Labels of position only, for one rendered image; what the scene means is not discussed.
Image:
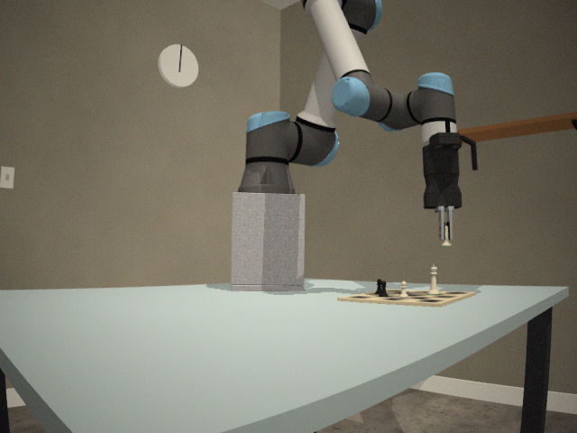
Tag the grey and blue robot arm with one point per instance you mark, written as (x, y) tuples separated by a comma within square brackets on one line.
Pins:
[(272, 141)]

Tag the white chess king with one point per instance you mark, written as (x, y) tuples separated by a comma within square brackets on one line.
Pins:
[(433, 290)]

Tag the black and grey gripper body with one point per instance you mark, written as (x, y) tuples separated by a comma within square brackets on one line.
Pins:
[(441, 164)]

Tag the white pawn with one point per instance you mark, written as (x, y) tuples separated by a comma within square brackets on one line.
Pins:
[(403, 292)]

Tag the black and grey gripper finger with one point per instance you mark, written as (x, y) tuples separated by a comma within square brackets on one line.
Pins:
[(441, 222), (449, 222)]

